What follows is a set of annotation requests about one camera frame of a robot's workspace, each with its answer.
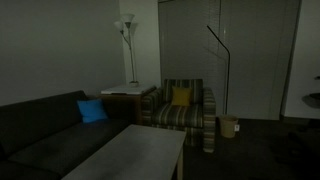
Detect yellow cushion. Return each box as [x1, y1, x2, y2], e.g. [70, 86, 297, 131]
[170, 85, 194, 107]

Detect wooden side table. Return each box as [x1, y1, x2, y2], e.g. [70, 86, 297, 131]
[98, 87, 158, 126]

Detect striped armchair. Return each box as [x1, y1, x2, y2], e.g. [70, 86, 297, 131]
[140, 78, 217, 154]

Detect white multi-head floor lamp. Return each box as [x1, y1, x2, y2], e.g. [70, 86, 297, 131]
[113, 13, 140, 88]

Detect window blinds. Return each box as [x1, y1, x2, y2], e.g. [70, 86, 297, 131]
[158, 0, 222, 98]

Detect blue cushion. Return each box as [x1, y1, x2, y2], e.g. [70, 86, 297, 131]
[76, 98, 110, 124]

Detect thin black floor lamp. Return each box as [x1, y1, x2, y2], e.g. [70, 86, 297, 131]
[206, 24, 232, 116]

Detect beige waste basket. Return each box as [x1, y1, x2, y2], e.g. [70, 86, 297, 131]
[218, 114, 240, 139]

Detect grey closet doors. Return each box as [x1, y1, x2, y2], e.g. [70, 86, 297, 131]
[218, 0, 303, 121]

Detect dark grey sofa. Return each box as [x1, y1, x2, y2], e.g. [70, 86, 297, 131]
[0, 89, 135, 180]

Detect black office chair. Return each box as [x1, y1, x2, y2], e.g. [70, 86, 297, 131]
[301, 75, 320, 109]

